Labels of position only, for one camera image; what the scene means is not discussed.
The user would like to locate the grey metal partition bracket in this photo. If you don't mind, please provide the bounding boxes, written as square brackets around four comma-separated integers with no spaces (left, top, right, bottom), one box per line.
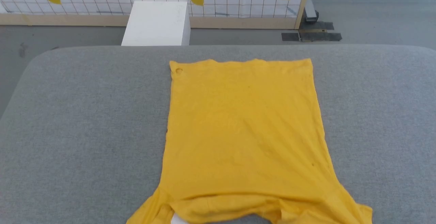
[304,0,320,23]

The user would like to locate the yellow t-shirt garment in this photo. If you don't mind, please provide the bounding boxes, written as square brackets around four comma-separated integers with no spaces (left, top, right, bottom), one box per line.
[126,58,373,224]

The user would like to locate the white box pedestal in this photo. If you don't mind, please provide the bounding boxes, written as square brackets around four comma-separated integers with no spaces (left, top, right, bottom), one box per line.
[121,1,191,46]

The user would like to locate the black floor base plate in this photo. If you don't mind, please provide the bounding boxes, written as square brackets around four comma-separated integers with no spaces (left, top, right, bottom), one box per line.
[282,21,342,42]

